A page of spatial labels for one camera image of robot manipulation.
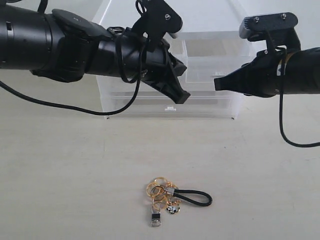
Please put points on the white plastic drawer cabinet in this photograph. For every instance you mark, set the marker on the white plastic drawer cabinet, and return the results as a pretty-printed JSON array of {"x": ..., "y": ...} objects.
[{"x": 205, "y": 19}]

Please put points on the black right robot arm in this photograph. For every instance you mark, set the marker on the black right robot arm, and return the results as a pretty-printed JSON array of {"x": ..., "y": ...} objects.
[{"x": 301, "y": 75}]

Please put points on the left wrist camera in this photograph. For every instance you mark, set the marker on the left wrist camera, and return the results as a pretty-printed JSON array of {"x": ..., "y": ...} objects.
[{"x": 157, "y": 18}]

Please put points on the clear plastic container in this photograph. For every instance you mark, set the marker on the clear plastic container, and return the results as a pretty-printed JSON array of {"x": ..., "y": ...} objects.
[{"x": 201, "y": 104}]

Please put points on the gold keychain with black strap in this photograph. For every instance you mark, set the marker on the gold keychain with black strap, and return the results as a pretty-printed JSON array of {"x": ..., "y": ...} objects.
[{"x": 164, "y": 195}]

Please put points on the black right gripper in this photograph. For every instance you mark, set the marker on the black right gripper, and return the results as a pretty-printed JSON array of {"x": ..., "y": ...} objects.
[{"x": 256, "y": 78}]

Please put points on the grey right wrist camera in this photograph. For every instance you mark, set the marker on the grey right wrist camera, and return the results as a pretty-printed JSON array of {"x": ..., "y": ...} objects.
[{"x": 276, "y": 29}]

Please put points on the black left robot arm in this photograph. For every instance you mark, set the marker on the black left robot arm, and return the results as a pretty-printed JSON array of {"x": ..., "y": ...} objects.
[{"x": 63, "y": 46}]

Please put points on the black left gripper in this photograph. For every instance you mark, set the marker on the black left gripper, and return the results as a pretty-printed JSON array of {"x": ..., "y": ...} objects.
[{"x": 124, "y": 55}]

